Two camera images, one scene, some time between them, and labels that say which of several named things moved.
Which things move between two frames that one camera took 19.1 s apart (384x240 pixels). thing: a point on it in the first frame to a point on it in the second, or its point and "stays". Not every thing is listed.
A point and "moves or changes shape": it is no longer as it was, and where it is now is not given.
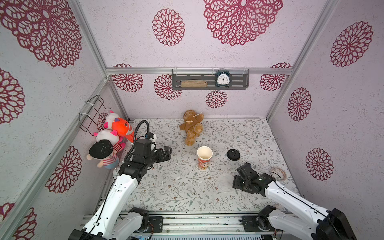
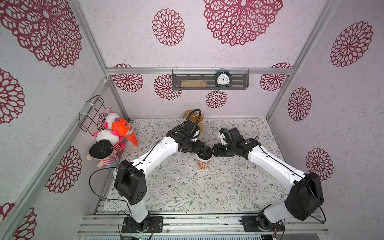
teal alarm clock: x=223 y=78 stays
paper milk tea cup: x=204 y=154 stays
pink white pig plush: x=108 y=133 stays
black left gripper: x=168 y=154 to x=200 y=147
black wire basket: x=91 y=115 stays
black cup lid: x=233 y=154 moves or changes shape
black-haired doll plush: x=103 y=150 stays
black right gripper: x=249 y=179 to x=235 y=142
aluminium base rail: x=169 y=222 stays
